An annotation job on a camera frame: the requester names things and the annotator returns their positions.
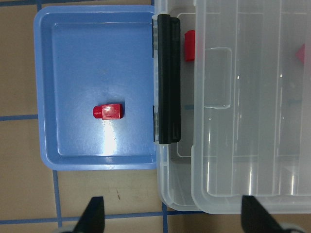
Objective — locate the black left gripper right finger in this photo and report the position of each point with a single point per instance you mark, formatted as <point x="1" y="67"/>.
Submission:
<point x="256" y="219"/>

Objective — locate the black box latch handle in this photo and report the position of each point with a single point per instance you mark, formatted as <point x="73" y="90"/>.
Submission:
<point x="169" y="84"/>

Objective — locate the red block in box middle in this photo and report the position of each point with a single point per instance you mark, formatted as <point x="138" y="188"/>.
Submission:
<point x="300" y="54"/>

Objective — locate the clear plastic storage box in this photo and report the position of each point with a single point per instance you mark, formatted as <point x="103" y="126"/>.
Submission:
<point x="174" y="160"/>

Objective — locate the red block near latch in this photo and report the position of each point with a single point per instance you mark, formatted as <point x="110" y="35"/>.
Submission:
<point x="189" y="46"/>

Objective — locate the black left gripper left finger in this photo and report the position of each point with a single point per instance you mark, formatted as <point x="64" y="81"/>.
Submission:
<point x="93" y="217"/>

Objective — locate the red block from tray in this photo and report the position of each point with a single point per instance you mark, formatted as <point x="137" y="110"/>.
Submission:
<point x="108" y="111"/>

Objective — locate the blue plastic tray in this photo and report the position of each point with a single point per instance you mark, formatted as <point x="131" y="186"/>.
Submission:
<point x="87" y="56"/>

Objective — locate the clear plastic box lid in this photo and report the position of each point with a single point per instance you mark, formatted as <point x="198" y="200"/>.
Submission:
<point x="252" y="105"/>

